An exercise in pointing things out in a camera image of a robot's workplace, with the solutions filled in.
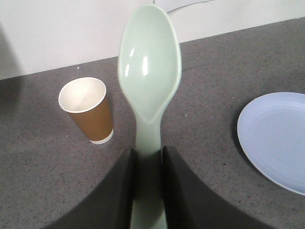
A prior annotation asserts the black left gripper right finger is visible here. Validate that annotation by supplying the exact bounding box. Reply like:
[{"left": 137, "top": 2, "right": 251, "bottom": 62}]
[{"left": 162, "top": 146, "right": 269, "bottom": 229}]

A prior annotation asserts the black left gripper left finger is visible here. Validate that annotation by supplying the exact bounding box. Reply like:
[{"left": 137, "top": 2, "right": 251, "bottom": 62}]
[{"left": 46, "top": 148, "right": 136, "bottom": 229}]

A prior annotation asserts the brown paper cup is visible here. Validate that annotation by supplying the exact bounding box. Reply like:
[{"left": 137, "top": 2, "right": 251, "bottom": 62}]
[{"left": 58, "top": 77, "right": 114, "bottom": 145}]

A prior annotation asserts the pale green spoon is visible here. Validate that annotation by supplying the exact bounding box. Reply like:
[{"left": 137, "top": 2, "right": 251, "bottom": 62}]
[{"left": 118, "top": 4, "right": 182, "bottom": 229}]

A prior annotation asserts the light blue plate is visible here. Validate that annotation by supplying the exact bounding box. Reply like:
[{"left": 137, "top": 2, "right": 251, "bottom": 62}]
[{"left": 237, "top": 92, "right": 305, "bottom": 195}]

